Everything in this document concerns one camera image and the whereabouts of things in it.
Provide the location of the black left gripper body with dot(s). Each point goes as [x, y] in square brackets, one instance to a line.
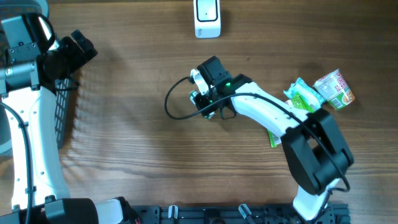
[69, 56]

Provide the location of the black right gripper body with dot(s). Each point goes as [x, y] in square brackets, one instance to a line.
[206, 99]

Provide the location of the bright green snack bag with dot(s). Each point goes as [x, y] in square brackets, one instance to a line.
[297, 102]

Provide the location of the light green snack packet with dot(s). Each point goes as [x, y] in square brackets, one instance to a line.
[308, 94]

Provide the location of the cup noodles cup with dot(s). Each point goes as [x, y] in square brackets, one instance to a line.
[335, 90]

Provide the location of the green carton with barcode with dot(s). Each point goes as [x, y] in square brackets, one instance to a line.
[201, 102]

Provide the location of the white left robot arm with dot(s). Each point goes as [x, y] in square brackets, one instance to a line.
[34, 62]

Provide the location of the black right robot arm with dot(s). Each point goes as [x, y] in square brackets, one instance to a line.
[316, 151]

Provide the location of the white barcode scanner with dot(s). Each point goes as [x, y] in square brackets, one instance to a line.
[207, 18]

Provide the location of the grey plastic lattice basket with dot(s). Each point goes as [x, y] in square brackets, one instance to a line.
[14, 8]

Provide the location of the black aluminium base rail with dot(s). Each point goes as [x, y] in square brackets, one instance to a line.
[279, 213]

